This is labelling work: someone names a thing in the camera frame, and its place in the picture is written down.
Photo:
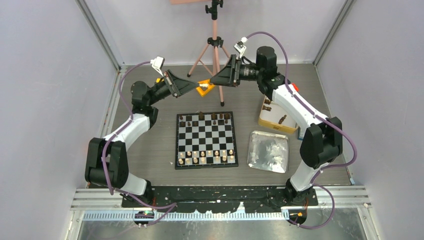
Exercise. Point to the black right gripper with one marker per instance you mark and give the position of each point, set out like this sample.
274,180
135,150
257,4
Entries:
229,75

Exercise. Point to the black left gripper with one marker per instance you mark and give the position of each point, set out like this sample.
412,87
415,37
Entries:
179,86

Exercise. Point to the yellow tin box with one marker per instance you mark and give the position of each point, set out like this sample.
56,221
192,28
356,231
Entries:
270,114

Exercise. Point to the black white chess board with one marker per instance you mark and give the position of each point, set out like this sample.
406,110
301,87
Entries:
205,140

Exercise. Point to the silver metal tray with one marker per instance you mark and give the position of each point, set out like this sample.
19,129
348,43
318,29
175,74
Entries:
268,152

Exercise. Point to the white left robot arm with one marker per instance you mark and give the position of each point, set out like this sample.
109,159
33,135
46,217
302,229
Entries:
107,160

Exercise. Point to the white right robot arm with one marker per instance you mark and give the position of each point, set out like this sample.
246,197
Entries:
322,141

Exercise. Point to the green tape piece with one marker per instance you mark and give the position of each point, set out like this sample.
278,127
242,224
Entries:
269,62

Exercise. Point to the dark piece in tin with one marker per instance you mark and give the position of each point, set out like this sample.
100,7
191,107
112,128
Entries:
282,119

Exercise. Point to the red block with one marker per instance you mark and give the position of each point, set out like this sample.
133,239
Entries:
295,87

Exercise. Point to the blue lego brick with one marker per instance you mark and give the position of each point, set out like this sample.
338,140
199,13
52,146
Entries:
300,134

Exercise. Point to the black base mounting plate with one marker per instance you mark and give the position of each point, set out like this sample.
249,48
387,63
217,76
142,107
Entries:
219,199

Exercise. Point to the yellow triangular frame block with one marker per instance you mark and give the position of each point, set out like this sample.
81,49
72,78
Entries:
204,91

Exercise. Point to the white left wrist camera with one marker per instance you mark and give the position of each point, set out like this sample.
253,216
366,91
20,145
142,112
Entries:
157,64

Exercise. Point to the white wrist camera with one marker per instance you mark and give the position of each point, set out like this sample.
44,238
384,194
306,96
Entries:
157,64
240,47

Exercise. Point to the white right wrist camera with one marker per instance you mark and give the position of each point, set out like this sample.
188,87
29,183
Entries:
240,47

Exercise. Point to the pink camera tripod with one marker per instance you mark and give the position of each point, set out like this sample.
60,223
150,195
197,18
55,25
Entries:
216,42

